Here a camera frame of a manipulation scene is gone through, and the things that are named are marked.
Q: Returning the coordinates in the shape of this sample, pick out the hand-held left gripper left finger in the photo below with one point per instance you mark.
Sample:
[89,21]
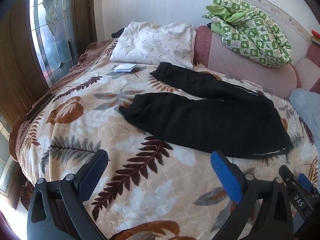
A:
[93,172]

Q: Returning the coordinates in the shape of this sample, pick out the leaf print blanket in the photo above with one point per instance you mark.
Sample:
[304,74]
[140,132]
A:
[100,120]

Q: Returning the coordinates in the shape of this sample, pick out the dark cloth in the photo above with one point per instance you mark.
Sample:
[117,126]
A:
[117,33]

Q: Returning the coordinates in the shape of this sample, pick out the white twig print pillow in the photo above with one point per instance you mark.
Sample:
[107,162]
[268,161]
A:
[155,42]

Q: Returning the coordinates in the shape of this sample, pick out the stained glass window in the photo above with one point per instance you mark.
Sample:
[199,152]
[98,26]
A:
[50,30]

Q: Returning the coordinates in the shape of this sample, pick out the leopard print cloth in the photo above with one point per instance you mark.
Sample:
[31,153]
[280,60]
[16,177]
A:
[26,196]

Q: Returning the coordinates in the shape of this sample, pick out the small white booklet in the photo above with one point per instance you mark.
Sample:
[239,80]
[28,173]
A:
[125,68]

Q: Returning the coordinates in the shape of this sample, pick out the brown wooden door panel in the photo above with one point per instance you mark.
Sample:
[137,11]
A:
[17,62]

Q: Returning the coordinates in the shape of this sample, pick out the blue-grey quilted cloth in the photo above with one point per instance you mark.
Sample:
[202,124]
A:
[306,110]

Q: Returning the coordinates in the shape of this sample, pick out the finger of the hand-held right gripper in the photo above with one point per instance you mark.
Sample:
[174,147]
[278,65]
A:
[305,182]
[296,197]

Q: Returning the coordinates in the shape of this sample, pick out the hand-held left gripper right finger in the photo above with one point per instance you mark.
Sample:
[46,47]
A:
[225,176]

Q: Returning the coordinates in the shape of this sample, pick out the pink padded headboard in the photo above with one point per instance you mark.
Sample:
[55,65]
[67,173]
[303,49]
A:
[237,62]

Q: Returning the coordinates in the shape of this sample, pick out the black pants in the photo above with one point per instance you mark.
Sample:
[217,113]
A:
[200,120]

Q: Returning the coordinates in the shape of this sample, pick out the green checkered quilt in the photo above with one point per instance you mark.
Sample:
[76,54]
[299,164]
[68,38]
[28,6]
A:
[255,35]

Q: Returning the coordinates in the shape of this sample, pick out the red book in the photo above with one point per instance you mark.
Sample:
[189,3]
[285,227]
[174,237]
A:
[315,36]

